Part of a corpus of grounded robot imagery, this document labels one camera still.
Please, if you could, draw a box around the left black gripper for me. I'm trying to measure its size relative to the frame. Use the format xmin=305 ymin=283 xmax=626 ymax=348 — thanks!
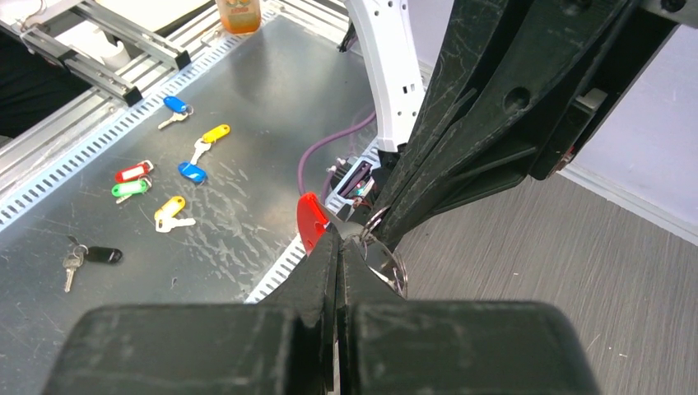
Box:
xmin=375 ymin=1 xmax=697 ymax=244

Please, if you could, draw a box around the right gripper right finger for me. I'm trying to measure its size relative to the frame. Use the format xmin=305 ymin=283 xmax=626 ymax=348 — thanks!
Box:
xmin=337 ymin=241 xmax=600 ymax=394

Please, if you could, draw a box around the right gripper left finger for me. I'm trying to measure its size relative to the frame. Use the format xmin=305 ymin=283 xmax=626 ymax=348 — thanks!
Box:
xmin=43 ymin=231 xmax=341 ymax=394

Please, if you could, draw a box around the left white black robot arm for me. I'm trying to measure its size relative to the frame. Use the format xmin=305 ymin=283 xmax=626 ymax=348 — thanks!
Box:
xmin=345 ymin=1 xmax=697 ymax=244

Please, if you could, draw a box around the key with yellow tag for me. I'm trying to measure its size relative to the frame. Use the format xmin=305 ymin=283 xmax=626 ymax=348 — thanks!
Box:
xmin=154 ymin=196 xmax=197 ymax=233

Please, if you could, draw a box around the green tag key on floor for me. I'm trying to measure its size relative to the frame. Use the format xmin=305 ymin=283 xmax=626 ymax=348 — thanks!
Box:
xmin=111 ymin=178 xmax=152 ymax=204

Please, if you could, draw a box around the red tag key on floor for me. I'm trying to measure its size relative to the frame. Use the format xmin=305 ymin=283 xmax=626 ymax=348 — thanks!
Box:
xmin=114 ymin=160 xmax=155 ymax=184

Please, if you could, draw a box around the key with black fob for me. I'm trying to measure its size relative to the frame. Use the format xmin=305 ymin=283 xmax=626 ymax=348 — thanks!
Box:
xmin=63 ymin=235 xmax=123 ymax=293

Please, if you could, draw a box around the blue tag key on floor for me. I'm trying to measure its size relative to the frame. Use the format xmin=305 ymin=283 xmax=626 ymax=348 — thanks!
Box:
xmin=157 ymin=95 xmax=193 ymax=130

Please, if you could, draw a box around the orange bottle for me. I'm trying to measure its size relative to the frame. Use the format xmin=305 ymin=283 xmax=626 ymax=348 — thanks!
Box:
xmin=216 ymin=0 xmax=262 ymax=35

